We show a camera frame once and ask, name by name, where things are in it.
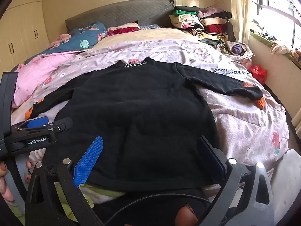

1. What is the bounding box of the person's left hand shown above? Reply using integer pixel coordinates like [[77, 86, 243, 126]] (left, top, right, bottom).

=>
[[0, 160, 43, 203]]

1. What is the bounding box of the pile of folded clothes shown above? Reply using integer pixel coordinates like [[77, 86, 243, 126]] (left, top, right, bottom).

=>
[[169, 5, 237, 46]]

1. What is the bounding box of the plain pink blanket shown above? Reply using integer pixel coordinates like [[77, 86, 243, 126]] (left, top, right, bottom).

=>
[[13, 53, 78, 109]]

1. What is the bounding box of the red plastic bag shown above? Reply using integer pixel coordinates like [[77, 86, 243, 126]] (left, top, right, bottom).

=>
[[249, 64, 268, 84]]

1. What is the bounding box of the red and cream pillow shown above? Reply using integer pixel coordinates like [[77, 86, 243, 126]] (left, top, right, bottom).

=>
[[107, 22, 141, 36]]

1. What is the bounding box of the pink printed duvet cover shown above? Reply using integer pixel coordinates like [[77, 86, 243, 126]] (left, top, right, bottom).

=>
[[11, 38, 290, 208]]

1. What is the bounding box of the light green bed sheet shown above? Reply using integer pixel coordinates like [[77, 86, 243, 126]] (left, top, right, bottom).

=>
[[61, 184, 127, 219]]

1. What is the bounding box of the cream curtain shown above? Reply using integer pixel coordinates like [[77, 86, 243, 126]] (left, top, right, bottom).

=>
[[229, 0, 251, 46]]

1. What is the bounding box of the person's right hand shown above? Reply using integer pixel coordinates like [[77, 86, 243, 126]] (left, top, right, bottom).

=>
[[175, 204, 199, 226]]

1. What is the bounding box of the black sweater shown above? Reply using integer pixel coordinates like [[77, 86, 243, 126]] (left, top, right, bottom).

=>
[[30, 56, 267, 192]]

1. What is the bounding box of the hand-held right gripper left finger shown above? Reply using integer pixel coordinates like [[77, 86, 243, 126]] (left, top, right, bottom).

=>
[[25, 135, 104, 226]]

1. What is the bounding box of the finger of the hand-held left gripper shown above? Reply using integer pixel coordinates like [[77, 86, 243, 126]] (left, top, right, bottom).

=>
[[5, 116, 73, 157], [16, 117, 49, 129]]

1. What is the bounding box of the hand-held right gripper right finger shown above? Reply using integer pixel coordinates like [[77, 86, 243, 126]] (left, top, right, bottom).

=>
[[198, 135, 275, 226]]

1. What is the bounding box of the white bag of clothes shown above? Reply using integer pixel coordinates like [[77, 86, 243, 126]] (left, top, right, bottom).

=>
[[216, 41, 254, 67]]

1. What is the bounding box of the black cable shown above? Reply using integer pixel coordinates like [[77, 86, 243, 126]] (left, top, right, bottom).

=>
[[109, 192, 212, 226]]

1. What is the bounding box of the cream wardrobe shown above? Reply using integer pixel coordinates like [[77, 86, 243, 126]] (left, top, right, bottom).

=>
[[0, 0, 51, 72]]

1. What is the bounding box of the patterned clothes heap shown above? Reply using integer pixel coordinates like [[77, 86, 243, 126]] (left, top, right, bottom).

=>
[[250, 21, 301, 66]]

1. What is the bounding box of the person's dark clothing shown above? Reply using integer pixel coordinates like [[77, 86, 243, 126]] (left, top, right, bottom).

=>
[[94, 188, 212, 226]]

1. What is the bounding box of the beige blanket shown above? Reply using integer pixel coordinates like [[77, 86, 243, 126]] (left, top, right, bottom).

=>
[[90, 27, 200, 52]]

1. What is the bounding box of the grey quilted headboard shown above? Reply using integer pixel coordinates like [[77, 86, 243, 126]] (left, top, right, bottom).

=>
[[65, 0, 177, 32]]

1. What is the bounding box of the blue leaf-print pillow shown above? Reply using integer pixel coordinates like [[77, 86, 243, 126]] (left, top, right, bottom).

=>
[[24, 21, 107, 64]]

